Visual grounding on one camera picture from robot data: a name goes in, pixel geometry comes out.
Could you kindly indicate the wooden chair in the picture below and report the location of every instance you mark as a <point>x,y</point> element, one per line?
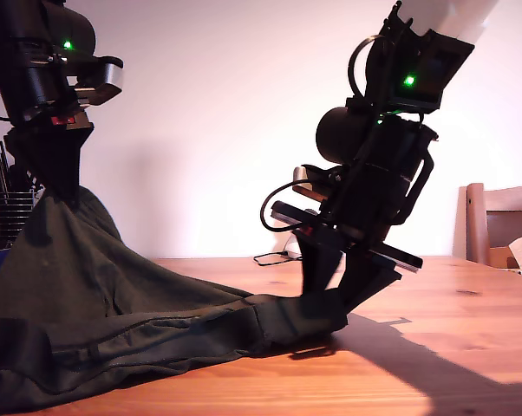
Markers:
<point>475,225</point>

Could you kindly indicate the dark green underwear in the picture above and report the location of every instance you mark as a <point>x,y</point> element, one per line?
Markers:
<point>113,303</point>

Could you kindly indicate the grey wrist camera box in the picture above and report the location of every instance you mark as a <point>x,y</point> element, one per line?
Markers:
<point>105,78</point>
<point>300,175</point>

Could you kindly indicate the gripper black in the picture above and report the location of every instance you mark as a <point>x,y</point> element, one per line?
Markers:
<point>40,108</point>
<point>369,208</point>

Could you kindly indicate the brown cardboard box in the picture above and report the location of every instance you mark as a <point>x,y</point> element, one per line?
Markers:
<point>497,258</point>

